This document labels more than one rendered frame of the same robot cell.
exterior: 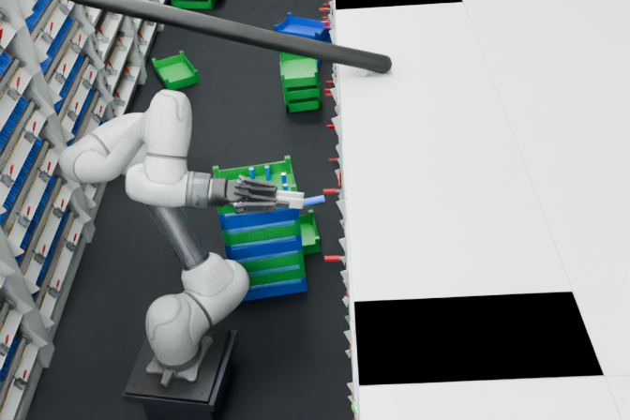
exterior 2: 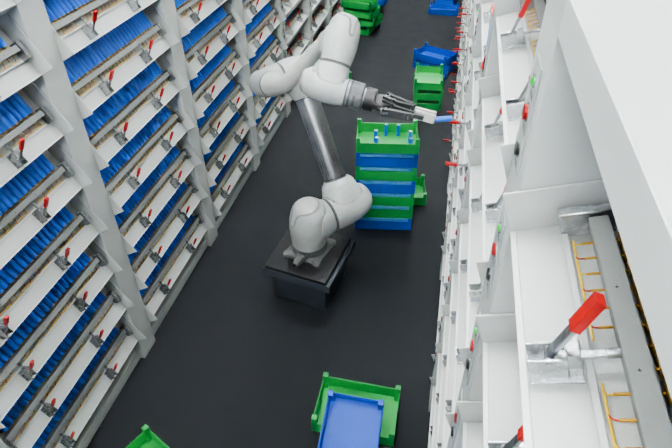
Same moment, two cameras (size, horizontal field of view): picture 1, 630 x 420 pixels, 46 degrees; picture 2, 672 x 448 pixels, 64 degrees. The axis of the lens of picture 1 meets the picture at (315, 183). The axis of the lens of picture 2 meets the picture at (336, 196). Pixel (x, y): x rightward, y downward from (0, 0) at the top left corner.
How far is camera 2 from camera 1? 0.40 m
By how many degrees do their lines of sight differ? 8
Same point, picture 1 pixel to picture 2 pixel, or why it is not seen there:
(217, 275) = (349, 189)
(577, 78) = not seen: outside the picture
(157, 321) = (299, 212)
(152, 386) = (285, 265)
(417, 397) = (634, 2)
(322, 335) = (418, 262)
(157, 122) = (333, 33)
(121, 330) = (267, 231)
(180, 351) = (311, 240)
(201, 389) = (321, 274)
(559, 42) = not seen: outside the picture
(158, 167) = (328, 68)
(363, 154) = not seen: outside the picture
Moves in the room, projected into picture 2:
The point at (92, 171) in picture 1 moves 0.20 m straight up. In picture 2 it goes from (273, 82) to (269, 30)
